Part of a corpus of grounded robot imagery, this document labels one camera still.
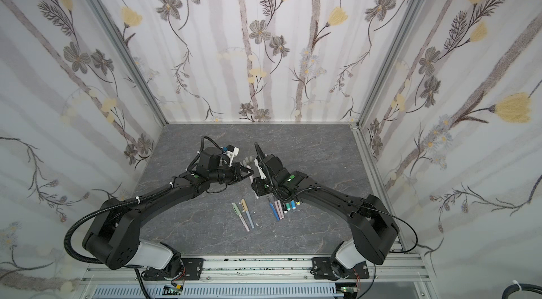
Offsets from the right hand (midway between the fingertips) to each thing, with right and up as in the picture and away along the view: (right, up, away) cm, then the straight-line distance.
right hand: (250, 179), depth 80 cm
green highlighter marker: (+15, -13, +8) cm, 22 cm away
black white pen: (+14, -13, +8) cm, 21 cm away
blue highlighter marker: (+17, -12, +10) cm, 23 cm away
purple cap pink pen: (+10, -13, +9) cm, 19 cm away
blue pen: (+9, -15, +8) cm, 19 cm away
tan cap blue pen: (-3, -14, +8) cm, 16 cm away
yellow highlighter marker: (+20, -12, +10) cm, 25 cm away
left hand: (0, +4, +2) cm, 5 cm away
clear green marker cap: (-3, +6, +24) cm, 25 cm away
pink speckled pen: (+12, -14, +8) cm, 21 cm away
